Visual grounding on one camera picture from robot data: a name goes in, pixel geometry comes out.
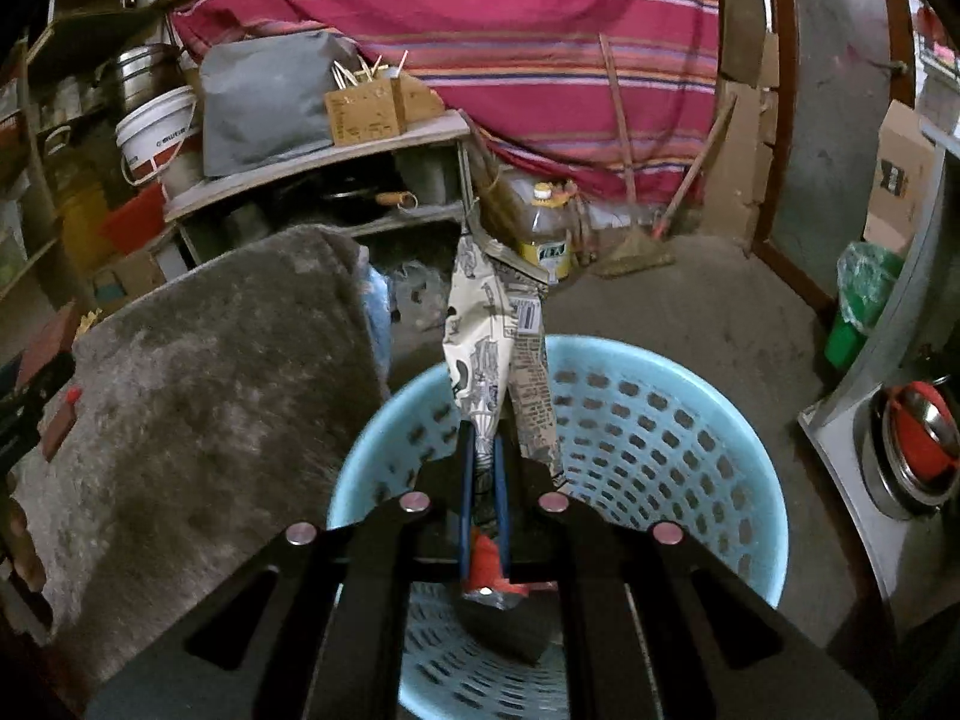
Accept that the pan with wooden handle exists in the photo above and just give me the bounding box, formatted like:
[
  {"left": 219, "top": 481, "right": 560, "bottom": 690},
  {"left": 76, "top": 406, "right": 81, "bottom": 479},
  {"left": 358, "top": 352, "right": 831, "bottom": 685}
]
[{"left": 322, "top": 184, "right": 419, "bottom": 212}]

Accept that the yellow oil bottle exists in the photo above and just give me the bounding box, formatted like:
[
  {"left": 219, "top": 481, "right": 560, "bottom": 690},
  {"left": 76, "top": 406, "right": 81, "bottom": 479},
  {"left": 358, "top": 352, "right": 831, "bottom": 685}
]
[{"left": 517, "top": 181, "right": 575, "bottom": 282}]

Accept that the cream printed snack wrapper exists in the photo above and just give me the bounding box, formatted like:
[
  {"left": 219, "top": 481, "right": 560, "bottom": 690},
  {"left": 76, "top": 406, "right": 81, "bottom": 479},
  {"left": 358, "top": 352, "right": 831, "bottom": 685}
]
[{"left": 441, "top": 229, "right": 565, "bottom": 661}]

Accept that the straw broom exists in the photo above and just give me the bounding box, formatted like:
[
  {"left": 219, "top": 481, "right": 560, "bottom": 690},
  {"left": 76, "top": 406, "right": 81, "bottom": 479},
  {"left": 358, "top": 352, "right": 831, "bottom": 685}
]
[{"left": 592, "top": 34, "right": 676, "bottom": 276}]

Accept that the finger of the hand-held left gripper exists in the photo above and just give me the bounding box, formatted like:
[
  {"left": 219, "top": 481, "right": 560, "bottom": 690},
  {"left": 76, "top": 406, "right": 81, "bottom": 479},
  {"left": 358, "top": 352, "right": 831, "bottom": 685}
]
[{"left": 0, "top": 351, "right": 80, "bottom": 466}]

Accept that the yellow bucket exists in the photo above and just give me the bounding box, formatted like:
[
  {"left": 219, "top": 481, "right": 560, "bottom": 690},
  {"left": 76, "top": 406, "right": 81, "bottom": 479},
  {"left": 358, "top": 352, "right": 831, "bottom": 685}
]
[{"left": 60, "top": 187, "right": 113, "bottom": 271}]

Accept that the wooden side table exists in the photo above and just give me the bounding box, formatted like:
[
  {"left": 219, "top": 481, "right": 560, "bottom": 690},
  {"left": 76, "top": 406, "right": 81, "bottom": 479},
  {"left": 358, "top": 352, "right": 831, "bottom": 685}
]
[{"left": 163, "top": 109, "right": 475, "bottom": 241}]

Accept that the light blue perforated basket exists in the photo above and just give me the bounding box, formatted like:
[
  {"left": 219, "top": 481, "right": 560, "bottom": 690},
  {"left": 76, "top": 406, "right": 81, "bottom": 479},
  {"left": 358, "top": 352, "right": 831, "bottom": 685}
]
[{"left": 326, "top": 335, "right": 790, "bottom": 720}]

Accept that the pink striped cloth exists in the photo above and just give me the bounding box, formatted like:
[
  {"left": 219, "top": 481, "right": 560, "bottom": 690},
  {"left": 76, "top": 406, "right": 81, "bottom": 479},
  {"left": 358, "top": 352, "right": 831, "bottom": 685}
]
[{"left": 154, "top": 0, "right": 721, "bottom": 203}]

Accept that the printed cardboard box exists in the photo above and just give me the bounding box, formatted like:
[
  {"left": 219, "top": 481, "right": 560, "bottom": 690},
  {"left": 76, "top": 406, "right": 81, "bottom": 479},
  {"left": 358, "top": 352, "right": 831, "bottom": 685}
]
[{"left": 862, "top": 100, "right": 938, "bottom": 256}]

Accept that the small cardboard box with sticks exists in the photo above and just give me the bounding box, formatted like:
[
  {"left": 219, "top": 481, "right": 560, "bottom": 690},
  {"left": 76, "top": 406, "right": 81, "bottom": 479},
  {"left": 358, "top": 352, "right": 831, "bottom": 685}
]
[{"left": 324, "top": 52, "right": 402, "bottom": 147}]

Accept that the large cardboard box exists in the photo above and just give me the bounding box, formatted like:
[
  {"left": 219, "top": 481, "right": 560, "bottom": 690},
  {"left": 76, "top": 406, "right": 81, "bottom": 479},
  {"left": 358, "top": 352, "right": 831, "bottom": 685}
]
[{"left": 90, "top": 247, "right": 167, "bottom": 310}]

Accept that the white plastic bucket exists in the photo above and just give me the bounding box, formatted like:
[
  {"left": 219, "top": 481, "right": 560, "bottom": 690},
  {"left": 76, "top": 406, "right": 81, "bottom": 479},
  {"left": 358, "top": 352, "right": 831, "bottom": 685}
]
[{"left": 115, "top": 85, "right": 202, "bottom": 185}]

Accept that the cardboard sheet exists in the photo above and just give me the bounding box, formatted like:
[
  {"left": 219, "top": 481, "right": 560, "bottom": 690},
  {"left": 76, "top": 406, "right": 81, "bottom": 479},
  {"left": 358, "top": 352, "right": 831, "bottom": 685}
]
[{"left": 705, "top": 0, "right": 781, "bottom": 235}]

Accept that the grey cloth cover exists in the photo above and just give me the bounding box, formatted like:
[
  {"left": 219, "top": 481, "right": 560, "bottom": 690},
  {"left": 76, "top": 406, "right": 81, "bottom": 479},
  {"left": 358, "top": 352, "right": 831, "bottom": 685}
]
[{"left": 199, "top": 30, "right": 361, "bottom": 177}]

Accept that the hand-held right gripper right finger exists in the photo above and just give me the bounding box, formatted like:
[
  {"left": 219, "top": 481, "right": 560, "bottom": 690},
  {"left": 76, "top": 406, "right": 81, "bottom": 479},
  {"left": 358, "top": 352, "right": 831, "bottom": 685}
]
[{"left": 491, "top": 442, "right": 878, "bottom": 720}]

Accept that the wooden shelf unit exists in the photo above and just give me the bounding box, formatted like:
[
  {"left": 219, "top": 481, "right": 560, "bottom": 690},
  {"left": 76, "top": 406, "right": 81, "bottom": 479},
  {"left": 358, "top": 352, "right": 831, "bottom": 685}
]
[{"left": 0, "top": 30, "right": 76, "bottom": 301}]

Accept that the blue plastic bag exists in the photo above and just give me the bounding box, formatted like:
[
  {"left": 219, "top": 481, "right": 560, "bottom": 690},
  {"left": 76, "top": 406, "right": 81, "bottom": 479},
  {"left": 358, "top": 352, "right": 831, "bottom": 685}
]
[{"left": 360, "top": 262, "right": 395, "bottom": 383}]

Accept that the steel pot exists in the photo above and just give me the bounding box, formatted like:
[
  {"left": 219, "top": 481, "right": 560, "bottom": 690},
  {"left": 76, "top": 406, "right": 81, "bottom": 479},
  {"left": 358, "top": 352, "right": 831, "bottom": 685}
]
[{"left": 105, "top": 43, "right": 182, "bottom": 113}]

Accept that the wooden-handled tool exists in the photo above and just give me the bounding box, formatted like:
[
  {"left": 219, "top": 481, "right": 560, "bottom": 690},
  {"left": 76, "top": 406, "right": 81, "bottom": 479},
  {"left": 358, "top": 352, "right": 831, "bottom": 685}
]
[{"left": 651, "top": 94, "right": 737, "bottom": 241}]

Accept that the green bin with bag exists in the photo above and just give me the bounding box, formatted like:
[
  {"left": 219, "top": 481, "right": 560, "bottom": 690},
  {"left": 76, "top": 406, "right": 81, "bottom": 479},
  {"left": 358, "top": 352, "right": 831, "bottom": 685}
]
[{"left": 825, "top": 240, "right": 905, "bottom": 370}]

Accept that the grey furry mat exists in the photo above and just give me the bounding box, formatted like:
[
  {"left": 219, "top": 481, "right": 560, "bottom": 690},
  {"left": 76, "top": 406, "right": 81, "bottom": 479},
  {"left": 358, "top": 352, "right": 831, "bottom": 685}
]
[{"left": 11, "top": 225, "right": 391, "bottom": 691}]

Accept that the maroon card piece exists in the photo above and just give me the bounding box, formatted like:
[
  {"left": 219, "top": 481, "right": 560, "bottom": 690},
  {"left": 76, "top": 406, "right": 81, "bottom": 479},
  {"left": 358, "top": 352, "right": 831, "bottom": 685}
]
[{"left": 41, "top": 397, "right": 81, "bottom": 462}]

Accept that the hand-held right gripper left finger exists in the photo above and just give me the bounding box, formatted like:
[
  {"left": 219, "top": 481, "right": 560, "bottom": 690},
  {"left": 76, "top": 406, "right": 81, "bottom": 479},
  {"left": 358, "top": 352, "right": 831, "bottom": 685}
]
[{"left": 82, "top": 420, "right": 481, "bottom": 720}]

